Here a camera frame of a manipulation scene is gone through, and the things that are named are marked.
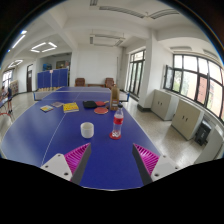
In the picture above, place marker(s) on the tall black framed window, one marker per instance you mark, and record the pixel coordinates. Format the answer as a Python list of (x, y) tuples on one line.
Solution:
[(136, 73)]

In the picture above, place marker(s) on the grey thin book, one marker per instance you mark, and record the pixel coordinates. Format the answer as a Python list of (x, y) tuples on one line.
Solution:
[(57, 104)]

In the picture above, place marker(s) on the black paddle case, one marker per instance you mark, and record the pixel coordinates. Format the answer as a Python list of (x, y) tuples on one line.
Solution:
[(89, 104)]

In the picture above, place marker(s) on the beige two-door cabinet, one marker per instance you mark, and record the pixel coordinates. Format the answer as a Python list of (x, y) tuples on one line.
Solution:
[(187, 119), (163, 105)]

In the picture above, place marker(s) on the dark red table tennis paddle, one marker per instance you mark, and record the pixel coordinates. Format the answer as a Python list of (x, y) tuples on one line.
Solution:
[(100, 103)]

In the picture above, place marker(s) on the brown armchair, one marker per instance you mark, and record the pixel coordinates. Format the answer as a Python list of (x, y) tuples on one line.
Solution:
[(109, 82), (79, 82)]

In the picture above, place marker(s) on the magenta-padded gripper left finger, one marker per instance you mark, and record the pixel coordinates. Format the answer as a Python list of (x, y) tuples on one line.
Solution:
[(56, 166)]

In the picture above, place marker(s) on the small colourful book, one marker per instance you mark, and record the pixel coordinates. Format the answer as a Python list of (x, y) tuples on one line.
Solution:
[(46, 108)]

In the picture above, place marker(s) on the black bin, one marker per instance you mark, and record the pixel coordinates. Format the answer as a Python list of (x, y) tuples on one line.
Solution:
[(202, 132)]

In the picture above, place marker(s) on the white mug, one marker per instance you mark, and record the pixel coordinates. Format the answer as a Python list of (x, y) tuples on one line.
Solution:
[(87, 130)]

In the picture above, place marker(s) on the table with red legs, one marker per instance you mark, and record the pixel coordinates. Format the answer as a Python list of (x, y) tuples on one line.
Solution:
[(4, 111)]

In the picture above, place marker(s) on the blue partition panels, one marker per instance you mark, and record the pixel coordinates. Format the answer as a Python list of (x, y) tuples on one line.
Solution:
[(52, 78)]

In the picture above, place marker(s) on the clear bottle with red label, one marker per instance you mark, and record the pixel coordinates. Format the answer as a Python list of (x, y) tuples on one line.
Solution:
[(117, 121)]

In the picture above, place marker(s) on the ceiling light group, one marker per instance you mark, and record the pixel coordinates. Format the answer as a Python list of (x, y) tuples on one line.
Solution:
[(43, 46)]

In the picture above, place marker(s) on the dark wooden door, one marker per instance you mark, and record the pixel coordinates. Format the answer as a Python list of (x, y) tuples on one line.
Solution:
[(29, 78)]

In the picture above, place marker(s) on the brown cardboard box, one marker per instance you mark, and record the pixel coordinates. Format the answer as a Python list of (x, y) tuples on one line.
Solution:
[(115, 97)]

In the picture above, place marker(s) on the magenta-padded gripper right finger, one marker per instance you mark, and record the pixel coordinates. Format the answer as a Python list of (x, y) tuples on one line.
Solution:
[(165, 166)]

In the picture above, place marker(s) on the person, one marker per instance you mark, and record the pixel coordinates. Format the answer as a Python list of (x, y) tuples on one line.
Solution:
[(7, 98)]

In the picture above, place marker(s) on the orange-red table tennis paddle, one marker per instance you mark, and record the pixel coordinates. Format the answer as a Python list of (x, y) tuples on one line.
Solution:
[(101, 110)]

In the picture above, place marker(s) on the yellow book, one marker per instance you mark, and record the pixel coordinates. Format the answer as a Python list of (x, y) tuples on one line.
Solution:
[(71, 107)]

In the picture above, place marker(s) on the ceiling air conditioner unit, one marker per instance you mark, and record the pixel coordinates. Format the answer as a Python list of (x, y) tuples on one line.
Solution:
[(106, 40)]

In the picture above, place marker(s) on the wide black framed window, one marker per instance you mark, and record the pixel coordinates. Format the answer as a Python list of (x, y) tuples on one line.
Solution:
[(193, 81)]

